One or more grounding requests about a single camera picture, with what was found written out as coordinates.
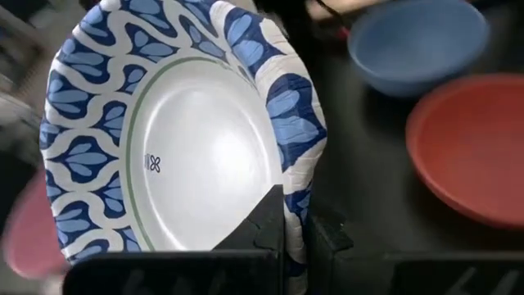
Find blue patterned paper bowl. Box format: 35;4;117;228
39;0;328;295

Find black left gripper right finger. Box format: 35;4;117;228
307;199;524;295

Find red plastic bowl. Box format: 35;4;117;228
404;73;524;230

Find black table mat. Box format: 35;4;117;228
286;0;524;256

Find pink plastic bowl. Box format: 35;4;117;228
2;167;71;282

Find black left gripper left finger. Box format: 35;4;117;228
63;184;286;295

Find light blue plastic bowl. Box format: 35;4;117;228
346;0;491;98

